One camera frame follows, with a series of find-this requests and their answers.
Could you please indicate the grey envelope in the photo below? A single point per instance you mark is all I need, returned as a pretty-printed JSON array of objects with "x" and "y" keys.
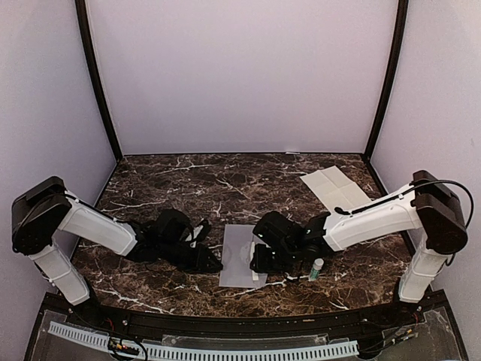
[{"x": 237, "y": 253}]

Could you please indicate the right black frame post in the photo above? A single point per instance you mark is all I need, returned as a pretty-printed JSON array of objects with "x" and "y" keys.
[{"x": 389, "y": 79}]

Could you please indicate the black frame post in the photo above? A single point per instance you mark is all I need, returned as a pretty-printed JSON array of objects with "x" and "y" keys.
[
  {"x": 95, "y": 78},
  {"x": 389, "y": 79}
]

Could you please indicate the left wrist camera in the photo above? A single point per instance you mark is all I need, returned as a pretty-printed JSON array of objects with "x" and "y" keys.
[{"x": 198, "y": 233}]

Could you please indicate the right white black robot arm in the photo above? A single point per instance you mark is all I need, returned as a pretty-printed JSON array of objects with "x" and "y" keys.
[{"x": 350, "y": 218}]

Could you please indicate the left black frame post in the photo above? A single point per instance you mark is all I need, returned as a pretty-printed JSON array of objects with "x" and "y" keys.
[{"x": 95, "y": 78}]

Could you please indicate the green glue stick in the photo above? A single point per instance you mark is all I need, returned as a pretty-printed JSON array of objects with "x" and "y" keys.
[{"x": 315, "y": 269}]

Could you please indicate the small circuit board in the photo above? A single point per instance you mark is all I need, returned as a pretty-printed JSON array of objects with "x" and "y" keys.
[{"x": 120, "y": 348}]

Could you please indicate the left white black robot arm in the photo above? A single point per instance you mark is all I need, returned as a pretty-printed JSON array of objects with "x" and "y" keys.
[{"x": 49, "y": 207}]

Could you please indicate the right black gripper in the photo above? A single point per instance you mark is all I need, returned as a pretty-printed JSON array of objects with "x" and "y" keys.
[{"x": 258, "y": 263}]

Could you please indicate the white slotted cable duct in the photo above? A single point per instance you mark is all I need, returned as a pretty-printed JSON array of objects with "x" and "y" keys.
[{"x": 97, "y": 340}]

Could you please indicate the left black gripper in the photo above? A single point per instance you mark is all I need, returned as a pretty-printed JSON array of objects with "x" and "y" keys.
[{"x": 199, "y": 263}]

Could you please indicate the black front rail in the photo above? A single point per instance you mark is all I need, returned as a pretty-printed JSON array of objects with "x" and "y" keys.
[{"x": 362, "y": 321}]

